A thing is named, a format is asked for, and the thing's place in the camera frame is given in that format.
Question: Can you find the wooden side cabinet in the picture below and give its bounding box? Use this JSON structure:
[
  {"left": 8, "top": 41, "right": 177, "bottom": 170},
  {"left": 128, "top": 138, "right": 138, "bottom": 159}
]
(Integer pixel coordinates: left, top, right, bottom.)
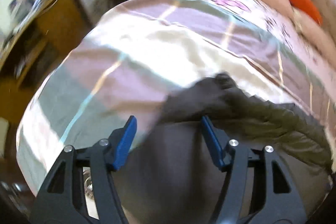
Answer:
[{"left": 0, "top": 0, "right": 91, "bottom": 151}]

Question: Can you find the dark brown hooded puffer jacket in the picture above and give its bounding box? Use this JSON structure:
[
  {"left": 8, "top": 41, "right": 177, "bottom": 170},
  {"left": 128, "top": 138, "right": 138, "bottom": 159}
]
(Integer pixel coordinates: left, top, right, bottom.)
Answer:
[{"left": 114, "top": 73, "right": 335, "bottom": 223}]

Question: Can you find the pink plaid cartoon bed sheet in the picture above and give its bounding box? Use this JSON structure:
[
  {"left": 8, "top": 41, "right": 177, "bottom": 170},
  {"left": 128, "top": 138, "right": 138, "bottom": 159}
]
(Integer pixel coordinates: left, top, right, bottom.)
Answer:
[{"left": 16, "top": 0, "right": 335, "bottom": 194}]

